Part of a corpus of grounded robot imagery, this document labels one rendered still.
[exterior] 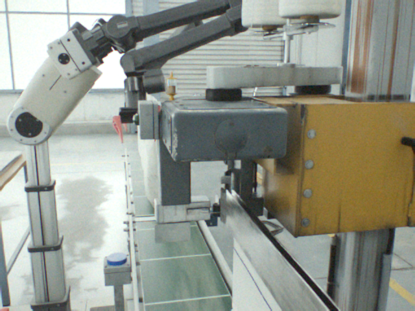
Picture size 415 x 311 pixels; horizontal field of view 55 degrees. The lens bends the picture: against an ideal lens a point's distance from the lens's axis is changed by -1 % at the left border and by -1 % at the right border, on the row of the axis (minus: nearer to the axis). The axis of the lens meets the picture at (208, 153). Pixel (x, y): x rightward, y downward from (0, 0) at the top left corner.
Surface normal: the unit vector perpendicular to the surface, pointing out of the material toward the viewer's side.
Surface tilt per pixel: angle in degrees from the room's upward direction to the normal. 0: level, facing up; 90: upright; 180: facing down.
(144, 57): 70
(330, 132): 90
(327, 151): 90
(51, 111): 115
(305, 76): 90
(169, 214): 90
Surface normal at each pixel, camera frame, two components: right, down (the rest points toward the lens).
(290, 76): 0.59, 0.18
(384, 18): 0.21, 0.22
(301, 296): -0.98, 0.04
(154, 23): 0.04, -0.14
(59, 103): -0.18, 0.61
